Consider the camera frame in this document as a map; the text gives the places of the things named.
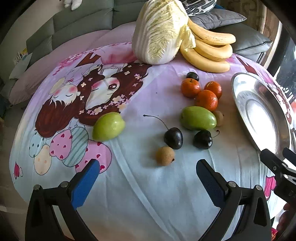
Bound person's right hand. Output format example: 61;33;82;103
271;203;295;240

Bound top yellow banana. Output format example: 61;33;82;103
188;19;236;46

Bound yellow banana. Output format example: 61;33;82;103
194;39;233;62
188;19;236;46
180;43;230;73

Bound napa cabbage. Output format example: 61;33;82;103
132;1;196;65

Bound cartoon printed tablecloth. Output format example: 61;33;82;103
9;43;290;240

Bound brown longan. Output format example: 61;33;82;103
212;110;224;126
156;146;175;166

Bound grey quilted cushion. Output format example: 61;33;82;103
190;9;247;30

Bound grey white plush toy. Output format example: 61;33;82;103
60;0;82;11

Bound orange mandarin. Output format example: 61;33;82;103
194;90;218;111
204;81;222;99
181;78;201;98

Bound green jujube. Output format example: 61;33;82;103
92;112;125;142
180;106;217;131

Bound silver metal plate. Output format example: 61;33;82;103
231;73;291;161

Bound dark grey leather cushion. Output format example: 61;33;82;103
213;23;273;63

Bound dark cherry long stem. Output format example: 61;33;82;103
143;114;183;150

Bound middle yellow banana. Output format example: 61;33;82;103
194;39;233;62

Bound black white patterned cushion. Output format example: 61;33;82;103
181;0;217;16

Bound bottom yellow banana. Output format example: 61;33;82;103
180;43;230;73

